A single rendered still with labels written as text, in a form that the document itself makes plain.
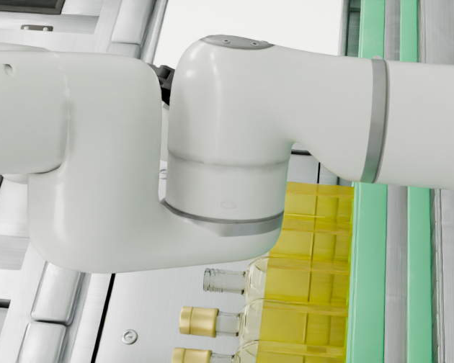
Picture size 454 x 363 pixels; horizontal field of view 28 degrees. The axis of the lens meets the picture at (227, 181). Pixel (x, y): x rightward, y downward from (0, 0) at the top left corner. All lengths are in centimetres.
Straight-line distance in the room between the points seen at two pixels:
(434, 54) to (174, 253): 73
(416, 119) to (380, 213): 37
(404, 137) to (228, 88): 13
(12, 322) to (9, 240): 16
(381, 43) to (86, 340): 59
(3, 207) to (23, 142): 85
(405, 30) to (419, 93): 70
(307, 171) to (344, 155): 73
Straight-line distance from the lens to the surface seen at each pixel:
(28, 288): 134
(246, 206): 67
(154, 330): 124
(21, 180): 95
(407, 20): 138
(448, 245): 99
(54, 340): 126
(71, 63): 62
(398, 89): 66
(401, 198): 104
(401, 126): 66
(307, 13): 163
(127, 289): 128
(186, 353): 106
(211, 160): 66
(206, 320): 108
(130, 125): 62
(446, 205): 102
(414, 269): 99
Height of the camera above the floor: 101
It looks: 6 degrees up
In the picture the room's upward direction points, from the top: 85 degrees counter-clockwise
